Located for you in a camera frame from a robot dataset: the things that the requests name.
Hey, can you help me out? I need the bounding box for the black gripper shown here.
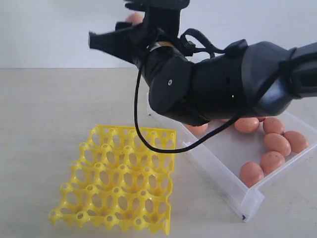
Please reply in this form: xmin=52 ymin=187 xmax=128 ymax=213
xmin=88 ymin=0 xmax=189 ymax=67

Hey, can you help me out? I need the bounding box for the yellow plastic egg tray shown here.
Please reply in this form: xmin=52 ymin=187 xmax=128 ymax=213
xmin=49 ymin=125 xmax=175 ymax=235

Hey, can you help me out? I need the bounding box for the clear plastic bin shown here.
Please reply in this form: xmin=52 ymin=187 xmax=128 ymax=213
xmin=146 ymin=93 xmax=317 ymax=222

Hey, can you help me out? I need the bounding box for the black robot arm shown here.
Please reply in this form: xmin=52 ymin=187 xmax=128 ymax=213
xmin=89 ymin=0 xmax=317 ymax=126

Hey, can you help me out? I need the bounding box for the brown egg left cluster front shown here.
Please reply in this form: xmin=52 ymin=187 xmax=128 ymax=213
xmin=183 ymin=123 xmax=209 ymax=135

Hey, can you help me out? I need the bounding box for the brown egg cluster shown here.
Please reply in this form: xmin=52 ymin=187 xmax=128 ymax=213
xmin=234 ymin=118 xmax=260 ymax=133
xmin=183 ymin=123 xmax=209 ymax=135

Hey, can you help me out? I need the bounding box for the brown egg cluster right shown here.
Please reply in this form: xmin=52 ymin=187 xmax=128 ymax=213
xmin=234 ymin=118 xmax=260 ymax=133

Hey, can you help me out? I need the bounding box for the brown egg bin right back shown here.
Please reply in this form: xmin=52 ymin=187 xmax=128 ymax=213
xmin=263 ymin=117 xmax=285 ymax=135

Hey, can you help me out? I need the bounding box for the brown egg bin right middle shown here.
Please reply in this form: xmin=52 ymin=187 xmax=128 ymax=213
xmin=264 ymin=133 xmax=291 ymax=157

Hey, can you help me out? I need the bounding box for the brown egg bin front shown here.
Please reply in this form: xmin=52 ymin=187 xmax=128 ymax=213
xmin=240 ymin=162 xmax=264 ymax=188

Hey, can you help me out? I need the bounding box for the brown egg bin front-right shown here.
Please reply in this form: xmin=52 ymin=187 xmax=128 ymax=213
xmin=260 ymin=151 xmax=285 ymax=175

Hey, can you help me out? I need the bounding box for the brown egg bin far right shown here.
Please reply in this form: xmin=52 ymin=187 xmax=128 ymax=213
xmin=283 ymin=130 xmax=310 ymax=154

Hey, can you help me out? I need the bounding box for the black strap loop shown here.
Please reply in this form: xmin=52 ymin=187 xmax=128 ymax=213
xmin=179 ymin=28 xmax=248 ymax=59

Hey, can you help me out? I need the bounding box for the black camera cable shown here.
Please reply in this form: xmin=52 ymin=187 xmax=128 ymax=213
xmin=133 ymin=42 xmax=238 ymax=154

